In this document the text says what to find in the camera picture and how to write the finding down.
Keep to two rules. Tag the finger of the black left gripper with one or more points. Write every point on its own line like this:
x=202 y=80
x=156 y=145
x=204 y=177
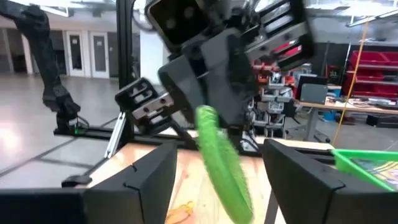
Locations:
x=183 y=84
x=231 y=77

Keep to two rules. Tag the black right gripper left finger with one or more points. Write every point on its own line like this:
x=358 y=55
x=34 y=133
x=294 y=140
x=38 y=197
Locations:
x=93 y=205

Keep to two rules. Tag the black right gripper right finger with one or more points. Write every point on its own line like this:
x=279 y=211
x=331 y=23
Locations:
x=326 y=202

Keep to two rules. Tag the green plastic basket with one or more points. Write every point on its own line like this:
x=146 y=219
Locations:
x=342 y=161

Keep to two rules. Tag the large crayon box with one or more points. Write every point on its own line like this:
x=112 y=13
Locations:
x=379 y=172

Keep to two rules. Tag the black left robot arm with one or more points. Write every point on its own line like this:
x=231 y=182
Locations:
x=46 y=62

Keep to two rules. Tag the grey parts drawers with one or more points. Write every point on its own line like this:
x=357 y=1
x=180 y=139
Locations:
x=273 y=96

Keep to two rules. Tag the white double doors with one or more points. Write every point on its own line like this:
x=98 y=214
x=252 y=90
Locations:
x=88 y=54

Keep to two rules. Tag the wooden worktable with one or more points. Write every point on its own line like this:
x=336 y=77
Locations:
x=357 y=107

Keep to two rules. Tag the black aluminium rig frame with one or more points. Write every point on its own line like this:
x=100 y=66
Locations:
x=125 y=62

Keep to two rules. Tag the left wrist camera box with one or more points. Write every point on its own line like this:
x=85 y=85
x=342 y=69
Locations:
x=177 y=21

